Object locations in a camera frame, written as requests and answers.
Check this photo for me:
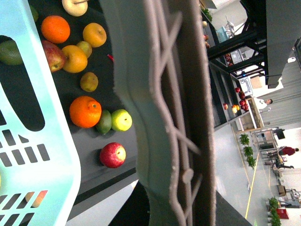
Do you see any red apple in cluster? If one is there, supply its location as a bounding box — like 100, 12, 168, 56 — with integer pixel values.
41, 40, 66, 73

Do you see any light teal plastic shopping basket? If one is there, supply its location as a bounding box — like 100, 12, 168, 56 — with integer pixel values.
0, 0, 81, 226

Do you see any brown kiwi lower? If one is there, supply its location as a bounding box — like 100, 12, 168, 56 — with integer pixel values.
80, 72, 98, 92

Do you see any red apple front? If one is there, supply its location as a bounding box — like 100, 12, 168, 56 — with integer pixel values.
99, 142, 126, 169

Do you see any green apple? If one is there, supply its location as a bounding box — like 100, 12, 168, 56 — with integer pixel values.
111, 109, 133, 132

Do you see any green avocado beside orange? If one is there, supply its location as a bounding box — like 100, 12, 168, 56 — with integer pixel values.
95, 110, 112, 135

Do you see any white pear with stem back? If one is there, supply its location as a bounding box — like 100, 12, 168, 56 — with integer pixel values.
62, 0, 88, 17

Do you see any pale peach front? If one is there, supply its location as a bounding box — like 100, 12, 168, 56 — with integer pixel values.
25, 190, 48, 208

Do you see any yellow-orange apple front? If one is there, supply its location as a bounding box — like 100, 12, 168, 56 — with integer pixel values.
62, 45, 88, 73

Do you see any green lime lower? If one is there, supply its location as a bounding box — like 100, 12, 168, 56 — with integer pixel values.
0, 40, 23, 65

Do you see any brown kiwi upper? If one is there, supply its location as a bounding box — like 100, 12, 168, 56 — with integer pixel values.
76, 41, 92, 58

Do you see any large orange front centre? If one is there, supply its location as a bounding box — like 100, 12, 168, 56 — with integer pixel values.
69, 96, 102, 129

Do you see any yellow-orange apple back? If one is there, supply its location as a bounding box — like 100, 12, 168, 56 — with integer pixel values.
82, 23, 107, 48

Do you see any red chili pepper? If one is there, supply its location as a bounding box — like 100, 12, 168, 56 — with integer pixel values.
107, 54, 114, 63

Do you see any yellow-orange apple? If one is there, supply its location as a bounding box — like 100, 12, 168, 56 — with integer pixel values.
82, 23, 107, 48
62, 45, 88, 73

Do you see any grey-brown basket handle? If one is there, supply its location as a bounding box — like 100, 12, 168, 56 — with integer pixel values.
100, 0, 216, 226

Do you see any brown kiwi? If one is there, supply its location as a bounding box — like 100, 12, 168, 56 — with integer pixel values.
76, 41, 92, 58
80, 72, 98, 92

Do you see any small orange tangerine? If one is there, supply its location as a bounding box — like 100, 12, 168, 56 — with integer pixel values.
41, 15, 71, 44

